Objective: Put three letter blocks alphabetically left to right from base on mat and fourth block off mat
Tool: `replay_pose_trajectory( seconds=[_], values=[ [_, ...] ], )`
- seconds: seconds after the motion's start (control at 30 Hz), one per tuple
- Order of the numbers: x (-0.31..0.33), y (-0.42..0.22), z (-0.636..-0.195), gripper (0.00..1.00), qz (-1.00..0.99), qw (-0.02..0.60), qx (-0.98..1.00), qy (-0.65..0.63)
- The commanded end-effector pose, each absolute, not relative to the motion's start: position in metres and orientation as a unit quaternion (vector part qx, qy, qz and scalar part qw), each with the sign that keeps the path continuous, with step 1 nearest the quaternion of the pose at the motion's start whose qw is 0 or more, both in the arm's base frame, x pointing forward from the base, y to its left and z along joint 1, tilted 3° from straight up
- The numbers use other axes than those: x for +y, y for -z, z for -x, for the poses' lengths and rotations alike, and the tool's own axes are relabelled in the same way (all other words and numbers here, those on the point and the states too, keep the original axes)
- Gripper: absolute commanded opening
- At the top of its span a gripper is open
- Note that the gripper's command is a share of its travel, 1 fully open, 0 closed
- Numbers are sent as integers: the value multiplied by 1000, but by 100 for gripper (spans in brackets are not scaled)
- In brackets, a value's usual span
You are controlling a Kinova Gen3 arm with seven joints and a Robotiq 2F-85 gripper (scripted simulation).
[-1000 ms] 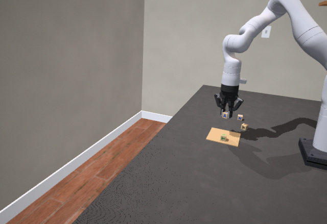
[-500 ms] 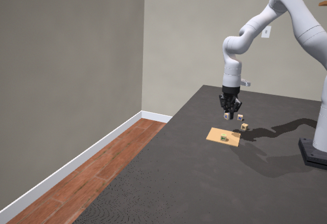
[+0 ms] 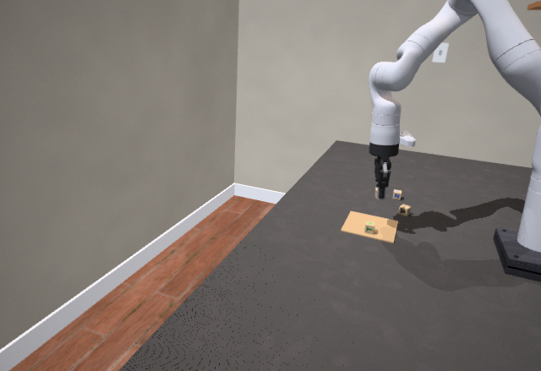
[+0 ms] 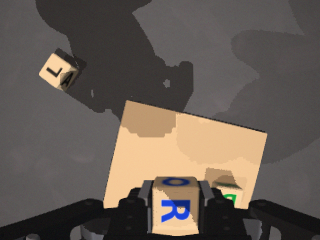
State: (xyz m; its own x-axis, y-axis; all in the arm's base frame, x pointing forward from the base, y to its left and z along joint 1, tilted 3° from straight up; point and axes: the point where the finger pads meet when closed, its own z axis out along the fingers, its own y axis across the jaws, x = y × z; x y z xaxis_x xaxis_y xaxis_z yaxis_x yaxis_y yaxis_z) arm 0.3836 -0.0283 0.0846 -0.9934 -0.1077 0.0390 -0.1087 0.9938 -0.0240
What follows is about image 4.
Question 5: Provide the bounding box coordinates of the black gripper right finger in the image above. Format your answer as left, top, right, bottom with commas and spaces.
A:
197, 180, 320, 240

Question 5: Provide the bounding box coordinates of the beige mat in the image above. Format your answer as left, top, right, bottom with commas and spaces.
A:
103, 100, 267, 209

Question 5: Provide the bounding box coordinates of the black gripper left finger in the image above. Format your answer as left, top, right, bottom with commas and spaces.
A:
0, 180, 154, 240

